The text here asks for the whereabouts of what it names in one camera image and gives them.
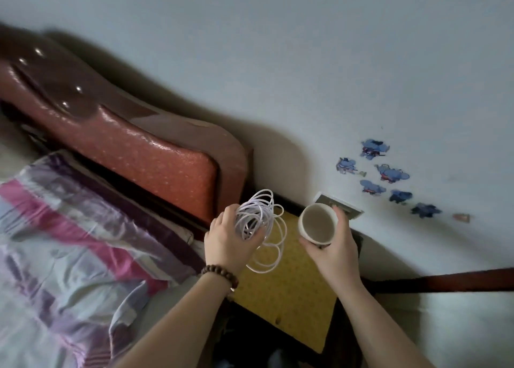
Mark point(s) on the person's right hand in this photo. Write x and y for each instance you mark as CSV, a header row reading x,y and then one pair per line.
x,y
339,263

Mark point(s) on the person's left hand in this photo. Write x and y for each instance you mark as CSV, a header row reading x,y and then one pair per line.
x,y
229,247

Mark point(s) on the white door with brown frame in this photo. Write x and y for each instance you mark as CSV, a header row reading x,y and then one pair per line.
x,y
462,323

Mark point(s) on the yellow-topped black nightstand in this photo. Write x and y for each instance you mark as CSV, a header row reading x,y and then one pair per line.
x,y
289,295

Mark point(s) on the person's left forearm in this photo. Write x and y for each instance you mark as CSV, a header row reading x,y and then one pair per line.
x,y
180,327

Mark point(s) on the bed with white floral sheet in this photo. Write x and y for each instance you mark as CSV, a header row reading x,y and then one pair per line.
x,y
176,289

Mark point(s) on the blue cartoon wall sticker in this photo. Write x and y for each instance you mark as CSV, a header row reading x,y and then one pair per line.
x,y
400,196
425,210
372,187
392,174

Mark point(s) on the person's right forearm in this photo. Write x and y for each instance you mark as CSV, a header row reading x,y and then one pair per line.
x,y
381,331

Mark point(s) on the orange cartoon wall sticker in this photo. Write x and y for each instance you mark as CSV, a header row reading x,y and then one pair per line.
x,y
462,218

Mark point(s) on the red brown wooden headboard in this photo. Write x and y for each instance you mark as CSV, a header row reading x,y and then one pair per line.
x,y
160,163

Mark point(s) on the folded striped blanket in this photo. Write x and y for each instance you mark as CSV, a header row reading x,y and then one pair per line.
x,y
60,267

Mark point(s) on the grey wall socket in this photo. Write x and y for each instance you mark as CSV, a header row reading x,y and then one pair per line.
x,y
345,209

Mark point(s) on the white mug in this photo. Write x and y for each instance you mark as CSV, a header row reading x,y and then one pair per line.
x,y
317,223

